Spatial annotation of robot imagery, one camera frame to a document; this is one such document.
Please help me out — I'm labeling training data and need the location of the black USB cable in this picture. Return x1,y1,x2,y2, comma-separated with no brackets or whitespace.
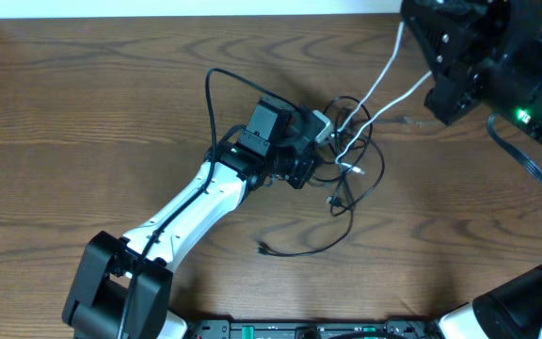
256,95,387,258

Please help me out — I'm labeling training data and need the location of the white USB cable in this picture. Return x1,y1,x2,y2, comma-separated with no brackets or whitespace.
333,20,434,176

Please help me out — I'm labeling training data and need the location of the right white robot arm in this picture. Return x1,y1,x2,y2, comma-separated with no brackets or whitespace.
400,0,542,339

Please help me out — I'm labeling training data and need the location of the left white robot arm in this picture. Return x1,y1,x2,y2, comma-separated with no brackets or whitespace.
62,96,333,339

